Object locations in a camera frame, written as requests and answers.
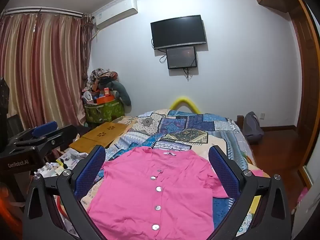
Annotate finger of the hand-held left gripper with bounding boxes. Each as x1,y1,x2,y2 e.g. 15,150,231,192
14,126,78,153
7,121,58,143

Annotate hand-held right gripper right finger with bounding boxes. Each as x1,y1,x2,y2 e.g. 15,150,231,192
208,145,292,240

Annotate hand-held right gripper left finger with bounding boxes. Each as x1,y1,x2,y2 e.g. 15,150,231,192
23,145,107,240

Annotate pink buttoned knit cardigan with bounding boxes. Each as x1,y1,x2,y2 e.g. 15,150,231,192
86,147,229,240

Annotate pile of mixed clothes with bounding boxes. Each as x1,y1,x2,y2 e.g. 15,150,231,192
86,67,119,90

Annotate scattered white papers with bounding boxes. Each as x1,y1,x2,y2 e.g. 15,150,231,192
35,147,88,178

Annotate yellow wooden folding table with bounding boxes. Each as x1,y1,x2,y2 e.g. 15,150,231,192
69,122,128,153

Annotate orange plastic object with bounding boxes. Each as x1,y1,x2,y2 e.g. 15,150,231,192
0,180,25,230

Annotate green patterned storage bag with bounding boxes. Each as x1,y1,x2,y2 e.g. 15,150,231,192
84,99,125,124

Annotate grey bag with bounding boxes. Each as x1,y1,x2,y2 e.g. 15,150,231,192
242,111,264,144

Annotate orange box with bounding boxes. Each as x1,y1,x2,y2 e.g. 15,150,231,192
96,87,116,105

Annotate pink striped curtain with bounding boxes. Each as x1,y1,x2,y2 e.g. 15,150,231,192
0,11,93,130

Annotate blue patchwork quilt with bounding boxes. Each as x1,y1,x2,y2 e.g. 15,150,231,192
80,109,263,240

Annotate grey plush pillow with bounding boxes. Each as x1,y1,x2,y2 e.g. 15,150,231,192
110,81,132,105

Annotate yellow foam tube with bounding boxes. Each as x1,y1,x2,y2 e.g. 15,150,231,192
169,96,202,113

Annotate brown wooden door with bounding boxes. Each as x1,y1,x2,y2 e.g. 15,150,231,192
287,0,317,188

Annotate white air conditioner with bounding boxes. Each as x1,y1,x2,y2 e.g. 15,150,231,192
91,0,138,29

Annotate white curtain rail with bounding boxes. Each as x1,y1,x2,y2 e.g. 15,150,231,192
0,7,84,18

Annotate small black wall monitor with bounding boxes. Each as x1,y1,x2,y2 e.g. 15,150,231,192
166,46,198,70

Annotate large black wall television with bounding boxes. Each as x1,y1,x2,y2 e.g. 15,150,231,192
150,15,207,50

